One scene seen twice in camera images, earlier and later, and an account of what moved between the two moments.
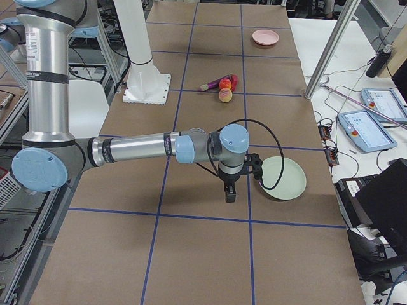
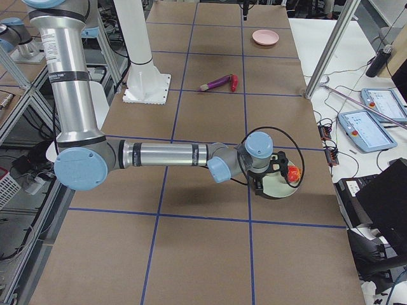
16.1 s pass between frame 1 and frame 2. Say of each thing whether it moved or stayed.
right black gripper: moved
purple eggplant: stayed
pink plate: stayed
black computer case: stayed
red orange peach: moved
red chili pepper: stayed
